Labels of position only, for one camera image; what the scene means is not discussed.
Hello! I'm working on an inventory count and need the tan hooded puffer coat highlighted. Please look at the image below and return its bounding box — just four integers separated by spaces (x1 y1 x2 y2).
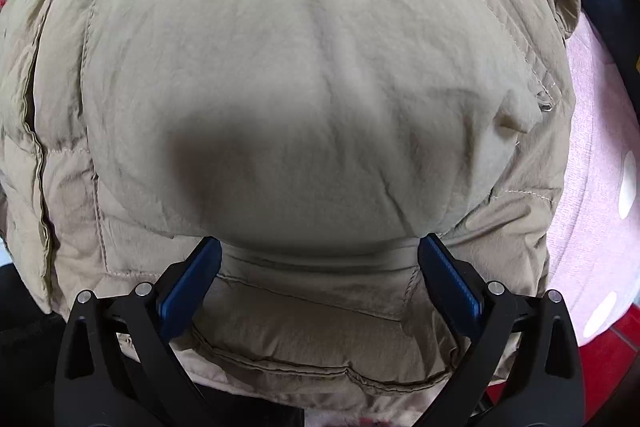
1 0 580 426

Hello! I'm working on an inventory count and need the red fabric at corner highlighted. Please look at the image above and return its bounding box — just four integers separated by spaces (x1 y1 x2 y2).
484 300 640 423

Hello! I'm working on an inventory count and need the pink polka dot bedsheet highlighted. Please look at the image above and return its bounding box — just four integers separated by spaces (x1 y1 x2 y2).
547 16 639 345

